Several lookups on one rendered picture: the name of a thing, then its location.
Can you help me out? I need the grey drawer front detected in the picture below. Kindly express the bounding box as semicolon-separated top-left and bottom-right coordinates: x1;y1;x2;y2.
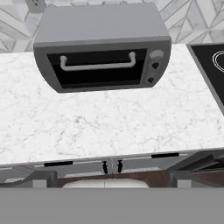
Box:
33;157;113;171
112;151;195;168

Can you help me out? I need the black cupboard door handle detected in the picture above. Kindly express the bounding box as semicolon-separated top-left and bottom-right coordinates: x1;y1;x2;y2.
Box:
116;159;123;174
101;160;109;175

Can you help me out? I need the white rounded object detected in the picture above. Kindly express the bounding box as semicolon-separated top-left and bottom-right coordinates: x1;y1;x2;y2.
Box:
62;178;151;189

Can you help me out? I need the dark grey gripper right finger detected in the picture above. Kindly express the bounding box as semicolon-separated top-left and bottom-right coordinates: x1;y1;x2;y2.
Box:
168;170;219;189

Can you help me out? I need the grey toaster oven door handle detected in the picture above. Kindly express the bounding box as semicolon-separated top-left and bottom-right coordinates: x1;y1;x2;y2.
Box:
59;51;137;73

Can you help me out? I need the black hob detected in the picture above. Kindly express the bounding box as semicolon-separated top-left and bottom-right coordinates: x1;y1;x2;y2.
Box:
187;43;224;116

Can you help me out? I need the grey toaster oven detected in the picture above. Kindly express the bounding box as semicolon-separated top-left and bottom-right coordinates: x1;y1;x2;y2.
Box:
32;2;172;95

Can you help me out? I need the grey cupboard door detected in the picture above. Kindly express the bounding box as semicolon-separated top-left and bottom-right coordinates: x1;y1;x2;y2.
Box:
112;164;170;177
57;165;113;179

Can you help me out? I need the black drawer handle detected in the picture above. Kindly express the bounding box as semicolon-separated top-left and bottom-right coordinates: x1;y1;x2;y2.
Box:
150;152;180;159
43;160;74;167

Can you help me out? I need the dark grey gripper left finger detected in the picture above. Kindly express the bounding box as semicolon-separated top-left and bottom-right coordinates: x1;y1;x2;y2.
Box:
0;170;58;189

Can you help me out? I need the black glass toaster oven door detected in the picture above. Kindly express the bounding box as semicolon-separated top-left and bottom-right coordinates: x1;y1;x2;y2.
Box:
46;47;149;90

